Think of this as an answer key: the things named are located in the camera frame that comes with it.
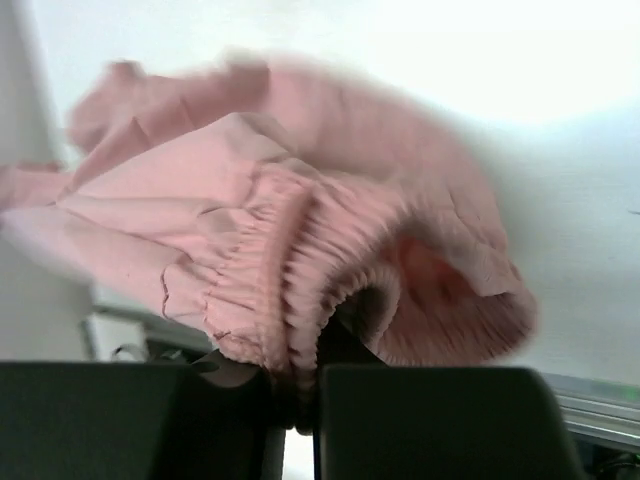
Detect pink trousers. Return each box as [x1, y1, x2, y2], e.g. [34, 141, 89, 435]
[1, 58, 537, 432]

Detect aluminium front rail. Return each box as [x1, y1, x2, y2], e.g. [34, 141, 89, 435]
[543, 373, 639, 454]

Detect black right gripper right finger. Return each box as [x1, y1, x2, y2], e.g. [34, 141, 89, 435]
[314, 320, 583, 479]

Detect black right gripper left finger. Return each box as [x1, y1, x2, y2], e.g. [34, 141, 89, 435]
[1, 352, 285, 479]

